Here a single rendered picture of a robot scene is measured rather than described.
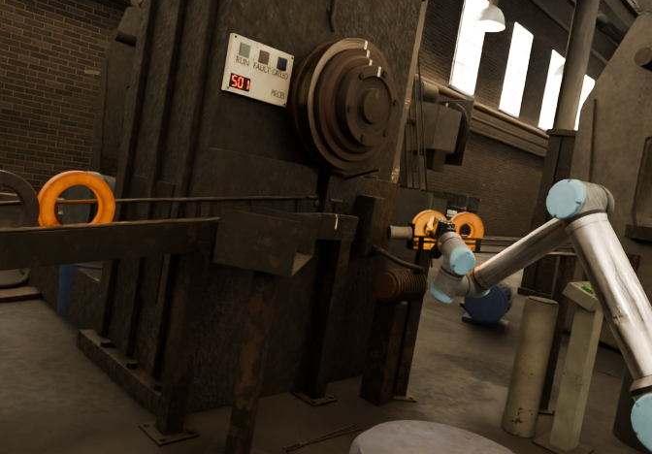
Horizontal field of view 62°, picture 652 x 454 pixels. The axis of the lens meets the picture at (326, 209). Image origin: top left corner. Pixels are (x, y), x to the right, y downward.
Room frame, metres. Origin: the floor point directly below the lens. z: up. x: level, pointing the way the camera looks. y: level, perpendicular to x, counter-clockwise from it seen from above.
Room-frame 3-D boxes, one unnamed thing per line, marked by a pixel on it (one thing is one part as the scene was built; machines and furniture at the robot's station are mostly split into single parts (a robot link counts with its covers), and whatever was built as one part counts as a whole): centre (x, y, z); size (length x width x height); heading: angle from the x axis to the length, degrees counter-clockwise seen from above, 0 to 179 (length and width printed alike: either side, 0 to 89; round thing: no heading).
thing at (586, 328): (1.96, -1.02, 0.31); 0.24 x 0.16 x 0.62; 136
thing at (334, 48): (1.99, -0.02, 1.11); 0.47 x 0.06 x 0.47; 136
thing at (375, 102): (1.92, -0.09, 1.11); 0.28 x 0.06 x 0.28; 136
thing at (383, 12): (2.29, 0.29, 0.88); 1.08 x 0.73 x 1.76; 136
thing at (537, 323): (2.05, -0.88, 0.26); 0.12 x 0.12 x 0.52
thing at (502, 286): (3.89, -1.29, 0.17); 0.57 x 0.31 x 0.34; 156
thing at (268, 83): (1.82, 0.30, 1.15); 0.26 x 0.02 x 0.18; 136
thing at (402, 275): (2.13, -0.35, 0.27); 0.22 x 0.13 x 0.53; 136
